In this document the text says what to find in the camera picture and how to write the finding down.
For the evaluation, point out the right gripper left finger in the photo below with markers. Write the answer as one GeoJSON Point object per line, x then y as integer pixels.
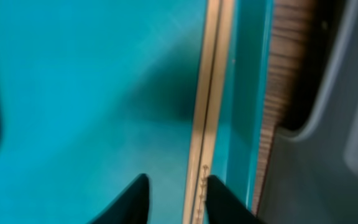
{"type": "Point", "coordinates": [131, 206]}

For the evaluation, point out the wooden chopstick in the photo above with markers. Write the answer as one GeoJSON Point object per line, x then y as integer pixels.
{"type": "Point", "coordinates": [201, 104]}
{"type": "Point", "coordinates": [221, 44]}

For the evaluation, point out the grey dishwasher rack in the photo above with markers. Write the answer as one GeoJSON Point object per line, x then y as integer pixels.
{"type": "Point", "coordinates": [312, 173]}

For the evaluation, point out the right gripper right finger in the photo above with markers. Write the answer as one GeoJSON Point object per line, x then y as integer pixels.
{"type": "Point", "coordinates": [223, 207]}

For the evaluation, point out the teal plastic serving tray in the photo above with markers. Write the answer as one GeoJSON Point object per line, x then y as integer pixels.
{"type": "Point", "coordinates": [93, 94]}

